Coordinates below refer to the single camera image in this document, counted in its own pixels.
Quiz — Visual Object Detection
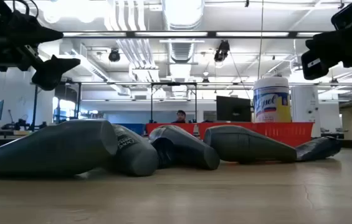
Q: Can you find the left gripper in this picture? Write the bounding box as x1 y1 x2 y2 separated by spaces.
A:
0 9 82 91

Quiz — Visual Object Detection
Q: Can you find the blue storage bin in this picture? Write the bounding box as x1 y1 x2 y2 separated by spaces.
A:
115 123 146 136

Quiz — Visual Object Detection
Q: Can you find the black overhead camera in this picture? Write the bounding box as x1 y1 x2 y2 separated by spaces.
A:
213 39 231 63

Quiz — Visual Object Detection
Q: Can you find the black metal frame stand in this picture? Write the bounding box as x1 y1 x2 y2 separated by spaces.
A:
150 82 198 124

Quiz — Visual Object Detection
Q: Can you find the dark travel toiletry tube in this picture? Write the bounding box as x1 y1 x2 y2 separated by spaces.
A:
0 119 119 177
148 124 221 171
203 124 298 164
295 136 343 162

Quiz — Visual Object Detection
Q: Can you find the person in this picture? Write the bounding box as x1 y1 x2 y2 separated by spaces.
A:
171 109 189 124

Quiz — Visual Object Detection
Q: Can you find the dark Dove toiletry tube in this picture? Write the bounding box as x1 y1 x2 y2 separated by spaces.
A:
108 123 159 177

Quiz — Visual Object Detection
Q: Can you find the Lysol disinfecting wipes canister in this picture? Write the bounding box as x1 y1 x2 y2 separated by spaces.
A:
252 77 292 123

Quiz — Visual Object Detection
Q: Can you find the black vertical post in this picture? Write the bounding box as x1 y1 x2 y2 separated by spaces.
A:
31 83 39 131

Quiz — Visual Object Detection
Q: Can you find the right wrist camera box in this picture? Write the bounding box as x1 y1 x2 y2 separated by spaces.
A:
330 1 352 31

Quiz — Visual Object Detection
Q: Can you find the white cylindrical column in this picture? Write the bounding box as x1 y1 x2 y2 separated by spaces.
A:
290 85 321 138

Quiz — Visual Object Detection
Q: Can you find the black computer monitor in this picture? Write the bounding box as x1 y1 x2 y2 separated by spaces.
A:
216 95 253 123

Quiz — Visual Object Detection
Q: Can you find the black ceiling dome camera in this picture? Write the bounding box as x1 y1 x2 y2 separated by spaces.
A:
108 48 121 63

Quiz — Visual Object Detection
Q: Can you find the red plastic basket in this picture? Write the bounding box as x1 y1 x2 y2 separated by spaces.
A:
145 123 196 137
252 121 315 147
197 121 255 138

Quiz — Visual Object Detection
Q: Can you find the black desk equipment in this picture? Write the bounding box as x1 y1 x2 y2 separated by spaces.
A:
1 109 48 131

